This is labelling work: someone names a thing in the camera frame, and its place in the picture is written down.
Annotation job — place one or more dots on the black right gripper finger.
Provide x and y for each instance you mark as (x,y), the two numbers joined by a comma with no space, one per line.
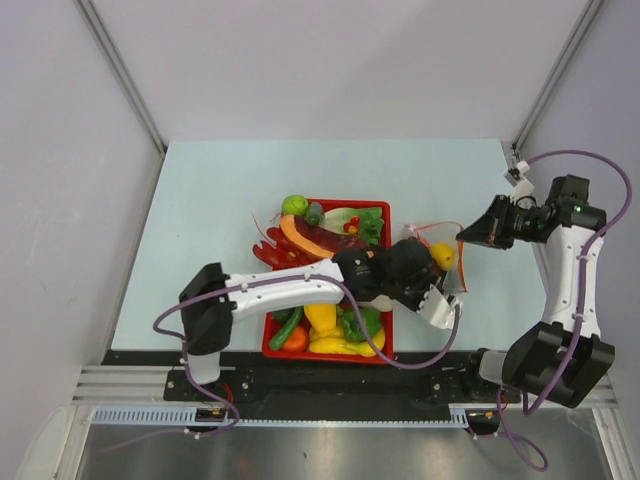
(494,242)
(487,224)

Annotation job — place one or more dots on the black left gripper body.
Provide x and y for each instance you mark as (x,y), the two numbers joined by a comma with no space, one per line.
(409,291)

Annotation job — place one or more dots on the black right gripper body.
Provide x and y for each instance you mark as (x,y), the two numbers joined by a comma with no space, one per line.
(512,220)

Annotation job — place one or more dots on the clear zip bag orange zipper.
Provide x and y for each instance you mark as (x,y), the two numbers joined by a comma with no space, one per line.
(440,238)

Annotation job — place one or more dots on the yellow lemon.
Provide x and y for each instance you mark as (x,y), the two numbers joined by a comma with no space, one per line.
(443,254)

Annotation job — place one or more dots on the dark green cucumber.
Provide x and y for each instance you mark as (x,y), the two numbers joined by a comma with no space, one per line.
(288,320)

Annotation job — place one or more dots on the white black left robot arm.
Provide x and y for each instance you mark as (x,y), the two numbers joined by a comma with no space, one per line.
(212,301)

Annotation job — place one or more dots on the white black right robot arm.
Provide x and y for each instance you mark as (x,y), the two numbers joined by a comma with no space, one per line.
(562,357)

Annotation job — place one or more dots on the white daikon radish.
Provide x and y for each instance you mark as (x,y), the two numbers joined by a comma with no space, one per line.
(382,303)

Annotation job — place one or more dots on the green leafy herb sprig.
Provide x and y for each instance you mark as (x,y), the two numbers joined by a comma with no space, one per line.
(370,225)

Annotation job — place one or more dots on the red yellow cherry pair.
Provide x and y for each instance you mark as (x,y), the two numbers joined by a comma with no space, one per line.
(351,227)

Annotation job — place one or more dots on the green bell pepper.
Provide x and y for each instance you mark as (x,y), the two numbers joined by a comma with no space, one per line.
(351,327)

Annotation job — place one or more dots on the green white lettuce head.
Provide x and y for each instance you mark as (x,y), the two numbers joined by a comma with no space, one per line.
(336,219)

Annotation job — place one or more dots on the yellow bell pepper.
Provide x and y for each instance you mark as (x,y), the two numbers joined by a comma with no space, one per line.
(323,319)

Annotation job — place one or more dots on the yellow banana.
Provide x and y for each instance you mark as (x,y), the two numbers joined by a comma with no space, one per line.
(335,343)

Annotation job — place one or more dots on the red plastic lobster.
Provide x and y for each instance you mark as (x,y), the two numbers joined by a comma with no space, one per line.
(276,251)

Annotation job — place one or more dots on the green lime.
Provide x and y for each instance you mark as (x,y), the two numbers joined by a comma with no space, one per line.
(296,205)

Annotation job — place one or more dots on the small orange tangerine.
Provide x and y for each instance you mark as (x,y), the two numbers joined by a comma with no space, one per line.
(298,340)

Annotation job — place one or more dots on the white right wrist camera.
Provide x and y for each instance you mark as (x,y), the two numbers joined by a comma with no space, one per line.
(516,177)

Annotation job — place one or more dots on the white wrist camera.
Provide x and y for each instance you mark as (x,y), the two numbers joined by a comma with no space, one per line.
(439,309)
(516,177)

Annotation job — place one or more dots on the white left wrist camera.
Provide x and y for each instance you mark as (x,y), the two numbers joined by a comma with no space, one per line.
(439,309)

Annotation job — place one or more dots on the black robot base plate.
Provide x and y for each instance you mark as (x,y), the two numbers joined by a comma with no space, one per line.
(251,381)

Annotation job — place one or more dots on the light blue cable duct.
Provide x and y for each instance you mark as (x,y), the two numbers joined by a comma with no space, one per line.
(202,416)

